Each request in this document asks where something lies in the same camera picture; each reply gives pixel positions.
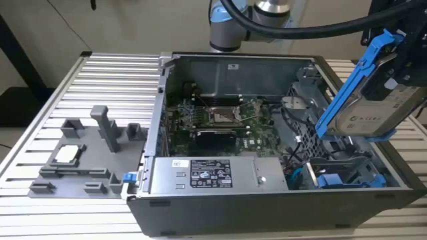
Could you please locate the metal disk bay cage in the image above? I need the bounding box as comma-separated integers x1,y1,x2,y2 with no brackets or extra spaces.
277,66,404,191

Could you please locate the green motherboard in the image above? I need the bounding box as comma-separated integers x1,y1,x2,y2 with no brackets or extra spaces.
165,97,285,158

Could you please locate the grey fan shroud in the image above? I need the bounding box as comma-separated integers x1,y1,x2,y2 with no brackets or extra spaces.
182,56,314,106

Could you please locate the CPU socket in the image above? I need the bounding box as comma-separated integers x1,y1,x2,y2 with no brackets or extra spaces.
203,106,242,126

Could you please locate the black graphics card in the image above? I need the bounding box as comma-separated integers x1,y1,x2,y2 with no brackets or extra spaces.
189,126,253,155

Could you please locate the open black PC case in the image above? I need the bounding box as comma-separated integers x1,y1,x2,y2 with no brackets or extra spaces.
126,51,427,237

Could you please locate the silver power supply unit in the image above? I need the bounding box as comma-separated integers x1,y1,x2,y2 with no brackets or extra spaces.
149,156,290,195

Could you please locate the blue case latch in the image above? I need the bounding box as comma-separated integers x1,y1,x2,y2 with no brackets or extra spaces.
122,171,139,185

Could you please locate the grey parts rack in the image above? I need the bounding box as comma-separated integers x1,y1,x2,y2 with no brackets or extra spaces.
29,104,151,200

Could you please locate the silver CPU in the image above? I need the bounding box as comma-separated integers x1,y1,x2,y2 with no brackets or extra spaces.
54,144,83,164

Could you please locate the black table leg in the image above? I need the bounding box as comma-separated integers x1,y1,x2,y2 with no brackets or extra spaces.
0,12,49,89

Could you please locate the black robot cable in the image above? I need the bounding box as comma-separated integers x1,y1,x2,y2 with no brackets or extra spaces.
218,0,414,40

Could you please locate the black wire with white label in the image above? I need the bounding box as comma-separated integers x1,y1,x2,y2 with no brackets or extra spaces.
280,104,324,162

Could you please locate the blue data cable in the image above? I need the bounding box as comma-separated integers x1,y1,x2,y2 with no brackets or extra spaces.
288,165,305,190

